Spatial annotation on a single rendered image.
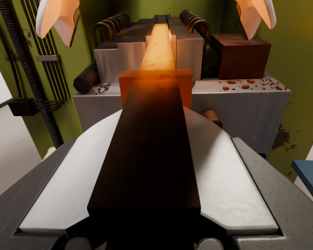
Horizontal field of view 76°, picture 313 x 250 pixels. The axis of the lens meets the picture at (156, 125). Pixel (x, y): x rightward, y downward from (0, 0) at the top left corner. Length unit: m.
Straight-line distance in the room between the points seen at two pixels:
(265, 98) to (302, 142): 0.42
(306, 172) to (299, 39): 0.32
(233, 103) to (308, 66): 0.32
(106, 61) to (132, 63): 0.05
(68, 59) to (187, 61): 0.32
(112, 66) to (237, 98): 0.24
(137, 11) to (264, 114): 0.62
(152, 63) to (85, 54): 0.41
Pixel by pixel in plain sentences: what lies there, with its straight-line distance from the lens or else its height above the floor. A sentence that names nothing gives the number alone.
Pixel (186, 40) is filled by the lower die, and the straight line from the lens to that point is 0.39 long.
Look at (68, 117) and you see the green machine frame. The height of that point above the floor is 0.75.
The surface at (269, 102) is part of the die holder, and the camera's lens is 0.41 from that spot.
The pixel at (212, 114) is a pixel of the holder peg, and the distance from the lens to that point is 0.36.
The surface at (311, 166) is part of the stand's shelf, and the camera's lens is 0.65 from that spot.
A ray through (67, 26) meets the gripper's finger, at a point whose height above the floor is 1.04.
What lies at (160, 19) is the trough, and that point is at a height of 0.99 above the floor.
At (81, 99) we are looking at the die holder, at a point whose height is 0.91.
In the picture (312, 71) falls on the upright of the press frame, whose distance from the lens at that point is 0.67.
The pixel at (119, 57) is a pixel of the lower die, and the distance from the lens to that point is 0.40.
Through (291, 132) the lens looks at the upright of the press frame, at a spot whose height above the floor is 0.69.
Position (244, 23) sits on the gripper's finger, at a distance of 0.18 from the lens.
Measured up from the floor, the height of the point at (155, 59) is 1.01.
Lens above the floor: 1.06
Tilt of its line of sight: 33 degrees down
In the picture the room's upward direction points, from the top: 3 degrees counter-clockwise
